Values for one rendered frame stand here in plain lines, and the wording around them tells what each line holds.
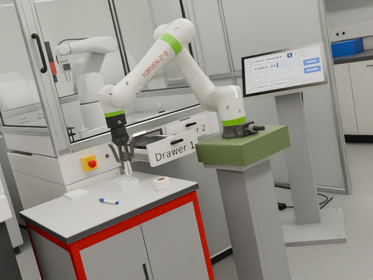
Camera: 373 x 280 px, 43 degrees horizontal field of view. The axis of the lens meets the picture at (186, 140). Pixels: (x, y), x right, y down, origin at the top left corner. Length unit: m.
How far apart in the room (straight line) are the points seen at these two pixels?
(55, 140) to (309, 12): 2.14
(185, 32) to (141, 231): 0.90
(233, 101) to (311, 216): 1.24
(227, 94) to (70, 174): 0.87
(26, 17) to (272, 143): 1.29
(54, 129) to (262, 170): 1.05
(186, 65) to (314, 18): 1.51
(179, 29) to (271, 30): 1.82
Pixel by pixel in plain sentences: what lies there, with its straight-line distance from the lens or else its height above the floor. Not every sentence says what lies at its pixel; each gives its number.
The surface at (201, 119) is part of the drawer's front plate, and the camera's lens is 2.80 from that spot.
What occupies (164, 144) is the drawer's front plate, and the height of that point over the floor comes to 0.91.
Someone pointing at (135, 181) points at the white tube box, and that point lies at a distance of 2.19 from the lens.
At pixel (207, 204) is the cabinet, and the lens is 2.90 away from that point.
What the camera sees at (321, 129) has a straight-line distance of 3.81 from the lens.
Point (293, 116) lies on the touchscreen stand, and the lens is 3.10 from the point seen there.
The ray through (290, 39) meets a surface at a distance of 3.82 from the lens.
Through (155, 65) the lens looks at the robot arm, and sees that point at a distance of 2.12.
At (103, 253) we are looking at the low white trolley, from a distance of 1.91.
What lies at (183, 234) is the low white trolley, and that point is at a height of 0.56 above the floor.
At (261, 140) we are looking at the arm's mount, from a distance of 2.25.
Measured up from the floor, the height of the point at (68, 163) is 0.90.
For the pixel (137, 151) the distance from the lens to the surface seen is 2.40.
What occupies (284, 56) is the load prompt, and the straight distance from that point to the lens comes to 3.10.
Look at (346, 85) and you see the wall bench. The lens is 5.14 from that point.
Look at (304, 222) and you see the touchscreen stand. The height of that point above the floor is 0.05.
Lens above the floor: 1.33
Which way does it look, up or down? 11 degrees down
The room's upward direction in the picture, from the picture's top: 12 degrees counter-clockwise
